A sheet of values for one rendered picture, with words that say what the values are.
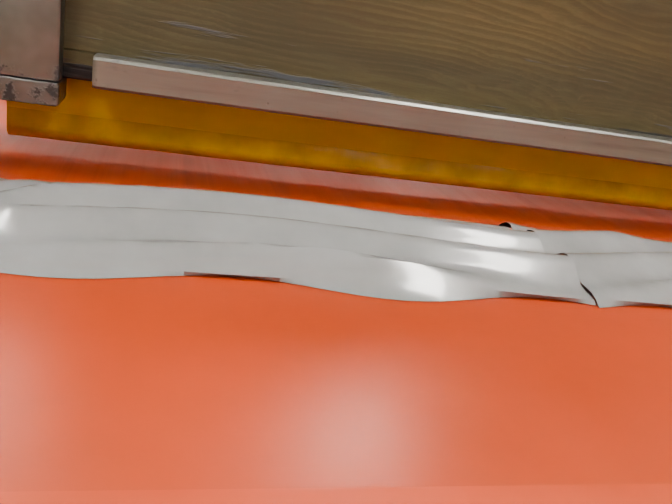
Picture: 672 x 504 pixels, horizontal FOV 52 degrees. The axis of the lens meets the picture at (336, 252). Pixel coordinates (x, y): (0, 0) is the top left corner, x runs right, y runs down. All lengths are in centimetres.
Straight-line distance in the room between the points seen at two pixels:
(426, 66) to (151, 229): 13
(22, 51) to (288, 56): 9
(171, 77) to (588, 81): 16
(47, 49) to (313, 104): 9
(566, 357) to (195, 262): 9
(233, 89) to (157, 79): 3
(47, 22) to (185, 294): 11
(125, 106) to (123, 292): 12
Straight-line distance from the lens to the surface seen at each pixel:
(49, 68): 24
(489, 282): 20
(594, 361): 17
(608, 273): 23
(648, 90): 32
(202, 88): 24
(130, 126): 27
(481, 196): 31
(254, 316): 16
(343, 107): 25
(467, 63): 28
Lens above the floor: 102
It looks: 19 degrees down
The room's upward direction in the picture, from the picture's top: 10 degrees clockwise
